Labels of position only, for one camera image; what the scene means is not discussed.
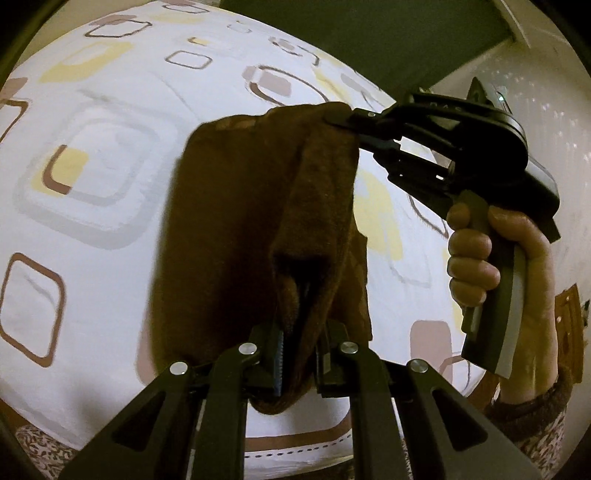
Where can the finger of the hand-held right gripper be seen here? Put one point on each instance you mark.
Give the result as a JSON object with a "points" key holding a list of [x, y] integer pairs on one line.
{"points": [[406, 170], [374, 117]]}

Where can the wooden furniture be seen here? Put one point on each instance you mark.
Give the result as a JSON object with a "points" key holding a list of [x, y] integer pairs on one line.
{"points": [[571, 323]]}

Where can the patterned white bed sheet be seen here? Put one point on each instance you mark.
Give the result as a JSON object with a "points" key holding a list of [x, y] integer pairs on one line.
{"points": [[115, 300]]}

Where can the person's patterned clothing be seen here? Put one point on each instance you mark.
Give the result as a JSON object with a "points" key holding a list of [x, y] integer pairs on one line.
{"points": [[41, 452]]}

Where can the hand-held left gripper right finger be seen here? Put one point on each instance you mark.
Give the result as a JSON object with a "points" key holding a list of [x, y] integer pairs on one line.
{"points": [[325, 369]]}

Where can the person's right hand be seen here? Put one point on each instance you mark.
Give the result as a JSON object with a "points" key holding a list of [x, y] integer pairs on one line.
{"points": [[473, 258]]}

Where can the person's right forearm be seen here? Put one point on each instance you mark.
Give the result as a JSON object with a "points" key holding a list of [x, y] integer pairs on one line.
{"points": [[535, 429]]}

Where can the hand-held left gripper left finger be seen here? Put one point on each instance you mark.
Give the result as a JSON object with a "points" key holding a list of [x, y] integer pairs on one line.
{"points": [[278, 364]]}

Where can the brown plaid cloth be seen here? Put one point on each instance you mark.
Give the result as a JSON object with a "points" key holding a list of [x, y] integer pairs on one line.
{"points": [[231, 207]]}

